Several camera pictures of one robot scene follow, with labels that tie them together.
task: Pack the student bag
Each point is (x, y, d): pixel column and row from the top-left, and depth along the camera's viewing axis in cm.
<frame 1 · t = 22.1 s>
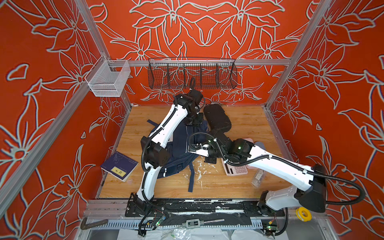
left hand: (199, 123, 82), fingers closed
right hand: (196, 150, 72), fingers closed
navy blue student backpack: (180, 157, 79), point 13 cm above the table
pink white calculator: (234, 170, 85), point 3 cm above the table
purple notebook yellow label: (119, 166, 87), point 2 cm above the table

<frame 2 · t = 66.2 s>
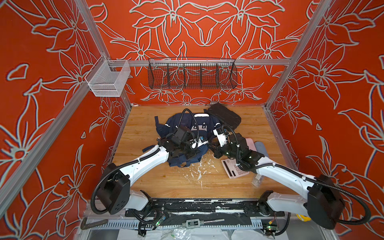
left hand: (198, 145, 81), fingers open
right hand: (205, 144, 77), fingers closed
black hard zip case: (226, 117, 106), point 7 cm above the table
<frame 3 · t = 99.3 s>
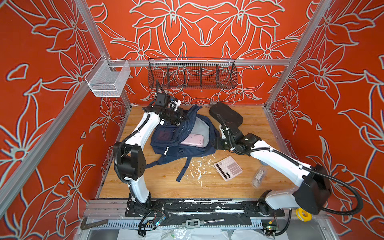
left hand: (188, 116, 82), fingers closed
right hand: (213, 143, 81), fingers open
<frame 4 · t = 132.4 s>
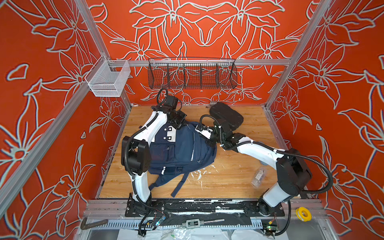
left hand: (189, 119, 87), fingers closed
right hand: (199, 133, 85), fingers closed
navy blue student backpack: (178, 150, 86), point 10 cm above the table
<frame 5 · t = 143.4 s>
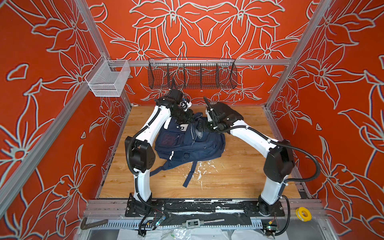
left hand: (194, 119, 82), fingers closed
right hand: (200, 126, 86), fingers open
navy blue student backpack: (183, 143, 88), point 10 cm above the table
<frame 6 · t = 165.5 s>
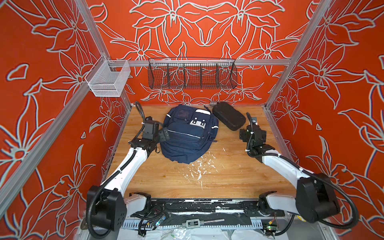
left hand: (158, 132, 84), fingers open
right hand: (250, 128, 86), fingers open
navy blue student backpack: (192, 129, 98), point 8 cm above the table
